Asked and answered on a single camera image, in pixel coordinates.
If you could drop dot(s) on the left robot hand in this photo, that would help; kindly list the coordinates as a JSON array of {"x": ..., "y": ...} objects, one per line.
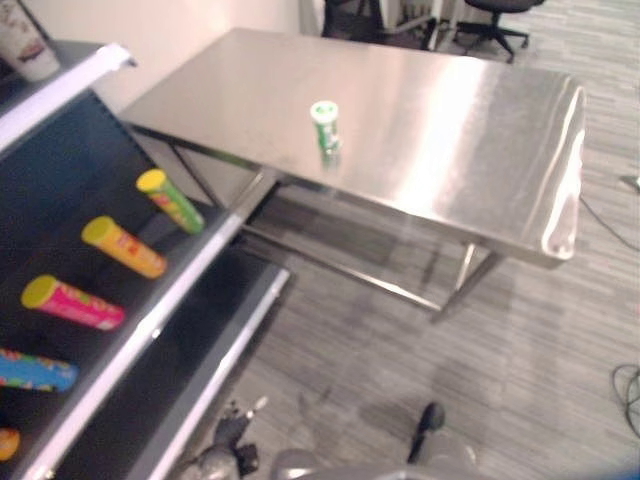
[{"x": 235, "y": 425}]

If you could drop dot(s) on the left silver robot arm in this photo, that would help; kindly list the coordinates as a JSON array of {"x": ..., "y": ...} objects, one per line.
[{"x": 215, "y": 462}]

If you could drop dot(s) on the dark shelf unit white edges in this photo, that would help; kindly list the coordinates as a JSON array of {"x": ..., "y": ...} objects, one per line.
[{"x": 100, "y": 280}]

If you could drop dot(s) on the pink chip can yellow lid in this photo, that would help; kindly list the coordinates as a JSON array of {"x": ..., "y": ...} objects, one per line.
[{"x": 75, "y": 305}]

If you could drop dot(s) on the blue chip can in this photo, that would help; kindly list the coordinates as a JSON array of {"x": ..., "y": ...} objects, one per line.
[{"x": 35, "y": 372}]

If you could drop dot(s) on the orange chip can yellow lid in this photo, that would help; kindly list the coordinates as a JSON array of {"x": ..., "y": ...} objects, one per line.
[{"x": 125, "y": 248}]

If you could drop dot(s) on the orange round can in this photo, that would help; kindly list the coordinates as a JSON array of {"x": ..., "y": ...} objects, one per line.
[{"x": 7, "y": 443}]

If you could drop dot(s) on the green chip can yellow lid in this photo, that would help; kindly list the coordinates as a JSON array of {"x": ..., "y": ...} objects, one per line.
[{"x": 172, "y": 200}]

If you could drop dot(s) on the green white snack can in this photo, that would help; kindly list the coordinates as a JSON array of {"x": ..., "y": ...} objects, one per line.
[{"x": 326, "y": 128}]

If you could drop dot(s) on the stainless steel table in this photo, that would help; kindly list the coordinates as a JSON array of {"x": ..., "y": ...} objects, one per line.
[{"x": 400, "y": 125}]

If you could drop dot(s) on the white printed paper cup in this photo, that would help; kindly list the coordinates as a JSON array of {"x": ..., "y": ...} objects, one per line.
[{"x": 27, "y": 42}]

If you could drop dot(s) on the black office chair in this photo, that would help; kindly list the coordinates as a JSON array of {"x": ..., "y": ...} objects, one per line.
[{"x": 495, "y": 22}]

